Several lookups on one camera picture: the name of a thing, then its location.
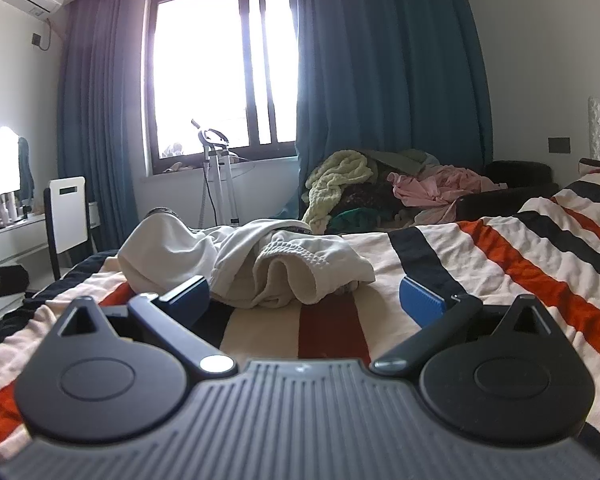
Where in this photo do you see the white chair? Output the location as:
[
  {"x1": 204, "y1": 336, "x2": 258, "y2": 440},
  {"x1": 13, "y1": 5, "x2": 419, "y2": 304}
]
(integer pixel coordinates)
[{"x1": 43, "y1": 176, "x2": 93, "y2": 282}]

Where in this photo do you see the standing mirror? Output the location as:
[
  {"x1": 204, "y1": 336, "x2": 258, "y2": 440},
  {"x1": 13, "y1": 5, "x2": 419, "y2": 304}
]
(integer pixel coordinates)
[{"x1": 0, "y1": 126, "x2": 24, "y2": 197}]

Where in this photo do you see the garment steamer stand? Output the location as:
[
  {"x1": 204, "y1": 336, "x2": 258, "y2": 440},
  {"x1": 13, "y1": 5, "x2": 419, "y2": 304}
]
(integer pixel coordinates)
[{"x1": 190, "y1": 119, "x2": 242, "y2": 229}]

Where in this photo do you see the dark patterned garment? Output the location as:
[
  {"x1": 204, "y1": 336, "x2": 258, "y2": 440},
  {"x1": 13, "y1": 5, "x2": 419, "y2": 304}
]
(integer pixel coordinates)
[{"x1": 330, "y1": 182, "x2": 406, "y2": 217}]

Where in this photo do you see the olive green garment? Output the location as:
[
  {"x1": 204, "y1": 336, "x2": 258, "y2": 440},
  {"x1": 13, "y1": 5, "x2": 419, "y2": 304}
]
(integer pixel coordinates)
[{"x1": 364, "y1": 148, "x2": 442, "y2": 177}]

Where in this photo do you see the black bag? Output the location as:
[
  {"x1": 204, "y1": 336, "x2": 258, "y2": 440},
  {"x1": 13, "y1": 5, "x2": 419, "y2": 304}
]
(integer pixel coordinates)
[{"x1": 0, "y1": 265, "x2": 31, "y2": 307}]

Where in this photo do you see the green cloth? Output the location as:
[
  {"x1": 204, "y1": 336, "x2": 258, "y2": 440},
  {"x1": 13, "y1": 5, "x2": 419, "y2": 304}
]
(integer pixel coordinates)
[{"x1": 329, "y1": 207, "x2": 397, "y2": 235}]

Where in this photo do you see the dark hanging cloth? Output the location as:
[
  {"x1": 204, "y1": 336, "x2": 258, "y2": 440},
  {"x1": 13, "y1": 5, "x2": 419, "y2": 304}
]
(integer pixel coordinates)
[{"x1": 18, "y1": 137, "x2": 36, "y2": 207}]

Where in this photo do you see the yellow-green knit garment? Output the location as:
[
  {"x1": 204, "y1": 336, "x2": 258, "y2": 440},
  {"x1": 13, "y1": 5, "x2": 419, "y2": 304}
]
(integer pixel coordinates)
[{"x1": 301, "y1": 151, "x2": 376, "y2": 236}]

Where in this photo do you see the group of cosmetic bottles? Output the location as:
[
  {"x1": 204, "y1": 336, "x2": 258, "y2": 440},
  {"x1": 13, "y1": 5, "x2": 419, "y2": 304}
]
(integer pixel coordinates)
[{"x1": 0, "y1": 194, "x2": 28, "y2": 226}]

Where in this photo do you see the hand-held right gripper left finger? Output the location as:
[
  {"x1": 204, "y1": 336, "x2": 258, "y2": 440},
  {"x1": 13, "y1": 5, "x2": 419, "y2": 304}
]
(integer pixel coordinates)
[{"x1": 55, "y1": 276, "x2": 237, "y2": 378}]

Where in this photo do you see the teal blue curtain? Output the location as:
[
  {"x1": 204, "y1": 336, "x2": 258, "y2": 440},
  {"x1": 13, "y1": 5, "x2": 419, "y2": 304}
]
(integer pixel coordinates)
[{"x1": 285, "y1": 0, "x2": 495, "y2": 223}]

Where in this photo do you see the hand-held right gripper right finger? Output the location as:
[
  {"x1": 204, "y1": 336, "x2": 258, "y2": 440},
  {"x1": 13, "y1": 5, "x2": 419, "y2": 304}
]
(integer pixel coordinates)
[{"x1": 370, "y1": 276, "x2": 553, "y2": 375}]

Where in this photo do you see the white sweatshirt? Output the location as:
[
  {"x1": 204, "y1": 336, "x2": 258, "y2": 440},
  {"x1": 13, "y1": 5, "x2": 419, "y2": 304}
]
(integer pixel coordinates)
[{"x1": 117, "y1": 212, "x2": 376, "y2": 311}]

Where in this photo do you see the white dressing table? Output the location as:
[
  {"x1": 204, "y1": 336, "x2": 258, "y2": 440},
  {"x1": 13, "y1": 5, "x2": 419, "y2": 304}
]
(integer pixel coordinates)
[{"x1": 0, "y1": 210, "x2": 56, "y2": 283}]

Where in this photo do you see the dark armchair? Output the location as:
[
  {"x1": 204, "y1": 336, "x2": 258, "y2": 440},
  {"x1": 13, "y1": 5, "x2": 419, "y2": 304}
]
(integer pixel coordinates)
[{"x1": 454, "y1": 160, "x2": 562, "y2": 223}]

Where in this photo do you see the purple-blue curtain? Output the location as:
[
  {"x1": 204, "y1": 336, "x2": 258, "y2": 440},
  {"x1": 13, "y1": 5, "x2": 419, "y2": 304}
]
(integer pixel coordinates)
[{"x1": 56, "y1": 0, "x2": 155, "y2": 257}]

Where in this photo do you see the striped blanket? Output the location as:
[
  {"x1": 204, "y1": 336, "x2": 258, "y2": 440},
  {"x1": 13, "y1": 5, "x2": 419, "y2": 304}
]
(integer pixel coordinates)
[{"x1": 0, "y1": 160, "x2": 600, "y2": 468}]

